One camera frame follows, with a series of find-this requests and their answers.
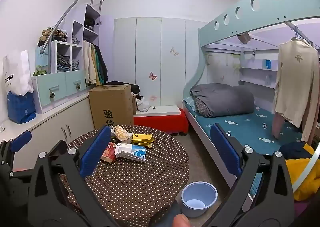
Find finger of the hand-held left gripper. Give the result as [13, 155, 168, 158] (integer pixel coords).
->
[0, 130, 33, 167]

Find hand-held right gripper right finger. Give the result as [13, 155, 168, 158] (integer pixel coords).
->
[202, 123, 297, 227]

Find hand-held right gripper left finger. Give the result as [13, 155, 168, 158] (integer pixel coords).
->
[27, 125, 120, 227]

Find yellow white patterned packet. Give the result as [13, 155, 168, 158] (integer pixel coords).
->
[111, 125, 134, 141]

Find light blue plastic bin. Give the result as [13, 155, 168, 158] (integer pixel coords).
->
[180, 181, 218, 218]

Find person's right hand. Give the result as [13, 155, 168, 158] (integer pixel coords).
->
[172, 214, 190, 227]

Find red plastic packet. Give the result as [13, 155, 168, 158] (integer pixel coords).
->
[100, 142, 117, 163]

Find white low cabinet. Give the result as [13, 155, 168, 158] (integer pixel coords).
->
[0, 97, 97, 170]

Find blue bag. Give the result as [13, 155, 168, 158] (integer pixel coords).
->
[7, 91, 37, 124]

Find teal fish print mattress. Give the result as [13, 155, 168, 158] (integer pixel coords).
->
[184, 99, 304, 150]

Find blue white long packet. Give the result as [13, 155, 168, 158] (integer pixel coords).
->
[115, 143, 147, 162]

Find grey quilt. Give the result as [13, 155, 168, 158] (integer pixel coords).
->
[190, 82, 255, 118]

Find olive white paper carton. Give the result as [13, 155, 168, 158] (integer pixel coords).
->
[131, 134, 154, 148]

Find brown dotted tablecloth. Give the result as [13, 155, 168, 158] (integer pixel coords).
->
[59, 125, 190, 227]

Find brown cardboard box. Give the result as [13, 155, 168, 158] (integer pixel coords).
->
[89, 84, 134, 130]

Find teal pillow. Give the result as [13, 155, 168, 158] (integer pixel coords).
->
[186, 97, 198, 113]

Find white shopping bag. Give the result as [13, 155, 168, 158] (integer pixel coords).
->
[2, 50, 34, 96]

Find red bench white top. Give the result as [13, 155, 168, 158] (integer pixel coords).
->
[133, 107, 189, 133]

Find navy garment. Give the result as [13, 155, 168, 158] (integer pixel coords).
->
[279, 141, 308, 160]

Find stepped shelf unit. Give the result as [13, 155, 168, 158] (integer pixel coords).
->
[31, 4, 102, 115]

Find white clothes pile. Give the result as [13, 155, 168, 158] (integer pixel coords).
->
[136, 95, 150, 113]

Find small green plant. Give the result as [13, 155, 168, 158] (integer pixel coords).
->
[33, 65, 48, 76]

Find black clothes pile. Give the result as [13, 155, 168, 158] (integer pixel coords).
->
[106, 81, 140, 95]

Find yellow garment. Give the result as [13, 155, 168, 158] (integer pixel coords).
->
[285, 143, 320, 201]

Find green hanging jacket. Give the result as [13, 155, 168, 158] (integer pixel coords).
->
[94, 44, 103, 86]

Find white plastic hoop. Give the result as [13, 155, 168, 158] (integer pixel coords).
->
[291, 139, 320, 192]

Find folded dark clothes stack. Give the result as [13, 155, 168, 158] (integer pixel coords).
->
[56, 53, 71, 72]

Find cream hanging jacket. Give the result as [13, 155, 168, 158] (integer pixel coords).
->
[82, 41, 97, 85]

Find black hanging jacket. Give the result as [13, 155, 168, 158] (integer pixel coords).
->
[96, 45, 108, 85]

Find cream hanging sweater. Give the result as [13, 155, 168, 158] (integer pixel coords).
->
[272, 37, 320, 142]

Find brown hanging bag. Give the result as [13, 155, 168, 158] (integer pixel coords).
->
[237, 32, 251, 44]

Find folded khaki clothes pile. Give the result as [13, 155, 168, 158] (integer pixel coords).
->
[38, 27, 68, 47]

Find white wardrobe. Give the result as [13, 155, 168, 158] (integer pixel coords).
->
[114, 17, 208, 115]

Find grey metal handrail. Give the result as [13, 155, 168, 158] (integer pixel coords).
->
[40, 0, 105, 54]

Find white wall shelves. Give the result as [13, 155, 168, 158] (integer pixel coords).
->
[239, 53, 279, 88]

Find light blue bunk bed frame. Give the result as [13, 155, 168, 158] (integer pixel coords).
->
[182, 0, 320, 185]

